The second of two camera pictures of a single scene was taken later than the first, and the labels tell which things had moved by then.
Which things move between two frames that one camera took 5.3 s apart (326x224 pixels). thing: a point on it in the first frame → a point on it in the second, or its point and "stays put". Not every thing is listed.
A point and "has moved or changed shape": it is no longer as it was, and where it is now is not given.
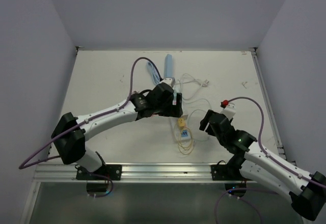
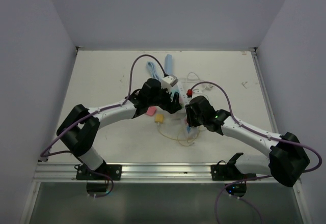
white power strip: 185,134 has moved or changed shape
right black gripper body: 210,131 → 194,120
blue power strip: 168,70 stays put
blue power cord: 154,73 stays put
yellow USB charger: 181,123 → 159,118
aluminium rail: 146,171 stays put
